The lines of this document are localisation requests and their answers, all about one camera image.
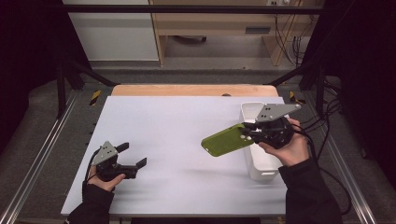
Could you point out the green phone case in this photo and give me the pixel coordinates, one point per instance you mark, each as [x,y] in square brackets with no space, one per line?
[225,141]

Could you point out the aluminium rail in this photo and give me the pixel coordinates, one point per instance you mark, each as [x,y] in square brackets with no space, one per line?
[345,174]
[34,168]

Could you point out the white plastic bin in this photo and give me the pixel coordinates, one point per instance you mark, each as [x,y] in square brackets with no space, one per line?
[260,161]

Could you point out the person's left hand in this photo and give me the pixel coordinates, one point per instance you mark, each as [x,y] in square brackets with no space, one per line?
[104,183]

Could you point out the black horizontal frame bar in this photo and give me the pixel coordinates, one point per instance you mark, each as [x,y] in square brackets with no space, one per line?
[193,9]

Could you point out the yellow black hazard tape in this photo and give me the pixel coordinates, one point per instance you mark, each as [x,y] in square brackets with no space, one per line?
[95,97]
[294,98]

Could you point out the white table mat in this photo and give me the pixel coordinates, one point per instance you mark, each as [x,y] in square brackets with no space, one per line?
[155,124]

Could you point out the wooden table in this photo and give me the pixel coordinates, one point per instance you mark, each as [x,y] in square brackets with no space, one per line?
[186,90]

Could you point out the dark curtain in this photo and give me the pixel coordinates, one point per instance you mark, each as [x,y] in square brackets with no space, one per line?
[28,62]
[367,77]

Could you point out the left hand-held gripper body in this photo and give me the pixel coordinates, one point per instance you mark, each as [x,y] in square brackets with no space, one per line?
[109,169]

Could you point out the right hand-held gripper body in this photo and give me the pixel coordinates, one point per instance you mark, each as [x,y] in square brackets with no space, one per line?
[275,132]

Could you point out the person's right hand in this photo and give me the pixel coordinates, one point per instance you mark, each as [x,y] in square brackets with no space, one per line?
[292,152]

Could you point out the wooden desk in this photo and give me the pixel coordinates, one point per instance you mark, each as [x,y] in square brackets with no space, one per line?
[211,23]

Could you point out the white cabinet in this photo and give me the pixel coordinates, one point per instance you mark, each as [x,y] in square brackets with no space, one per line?
[115,34]

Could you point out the black frame strut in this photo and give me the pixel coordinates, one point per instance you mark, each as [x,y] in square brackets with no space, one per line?
[62,90]
[319,84]

